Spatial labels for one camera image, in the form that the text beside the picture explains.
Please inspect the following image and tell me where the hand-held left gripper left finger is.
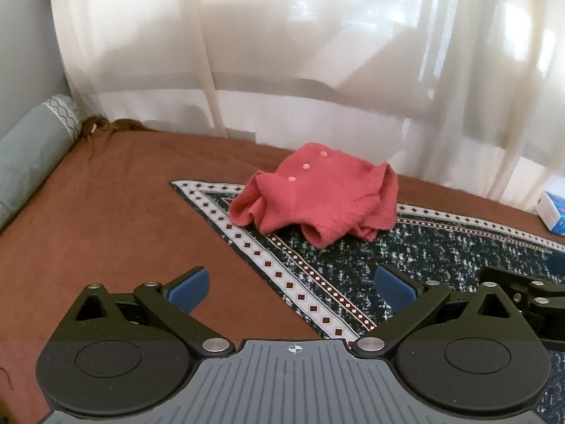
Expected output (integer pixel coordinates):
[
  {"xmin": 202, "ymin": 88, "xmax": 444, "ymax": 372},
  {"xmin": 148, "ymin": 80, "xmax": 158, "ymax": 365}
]
[{"xmin": 54, "ymin": 267, "xmax": 236, "ymax": 359}]

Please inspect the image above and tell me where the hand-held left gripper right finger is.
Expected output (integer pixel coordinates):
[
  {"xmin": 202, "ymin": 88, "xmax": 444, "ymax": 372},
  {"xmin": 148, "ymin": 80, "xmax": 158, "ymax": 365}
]
[{"xmin": 352, "ymin": 264, "xmax": 537, "ymax": 359}]

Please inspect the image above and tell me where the pink knitted sweater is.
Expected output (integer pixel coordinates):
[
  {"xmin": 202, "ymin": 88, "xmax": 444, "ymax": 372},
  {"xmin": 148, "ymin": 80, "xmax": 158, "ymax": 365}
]
[{"xmin": 228, "ymin": 142, "xmax": 399, "ymax": 249}]

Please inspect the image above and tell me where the blue white tissue packet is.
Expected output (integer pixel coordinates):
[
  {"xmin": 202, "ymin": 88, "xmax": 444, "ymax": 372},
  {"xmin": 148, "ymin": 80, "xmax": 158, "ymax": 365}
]
[{"xmin": 533, "ymin": 191, "xmax": 565, "ymax": 236}]

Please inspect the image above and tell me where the dark patterned mat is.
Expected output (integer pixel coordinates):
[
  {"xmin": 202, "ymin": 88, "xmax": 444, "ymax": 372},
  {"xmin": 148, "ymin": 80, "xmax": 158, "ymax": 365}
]
[{"xmin": 170, "ymin": 179, "xmax": 565, "ymax": 424}]

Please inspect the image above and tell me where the brown blanket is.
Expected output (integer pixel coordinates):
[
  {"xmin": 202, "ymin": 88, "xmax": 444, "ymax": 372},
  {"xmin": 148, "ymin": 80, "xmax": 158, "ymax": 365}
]
[{"xmin": 0, "ymin": 117, "xmax": 565, "ymax": 424}]

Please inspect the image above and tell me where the grey-green pillow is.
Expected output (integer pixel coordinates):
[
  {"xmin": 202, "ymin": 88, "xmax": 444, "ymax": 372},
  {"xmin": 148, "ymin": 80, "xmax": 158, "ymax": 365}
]
[{"xmin": 0, "ymin": 94, "xmax": 84, "ymax": 231}]

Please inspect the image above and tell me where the white sheer curtain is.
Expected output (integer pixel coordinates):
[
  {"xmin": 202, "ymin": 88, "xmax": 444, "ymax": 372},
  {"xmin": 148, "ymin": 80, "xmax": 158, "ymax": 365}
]
[{"xmin": 48, "ymin": 0, "xmax": 565, "ymax": 213}]

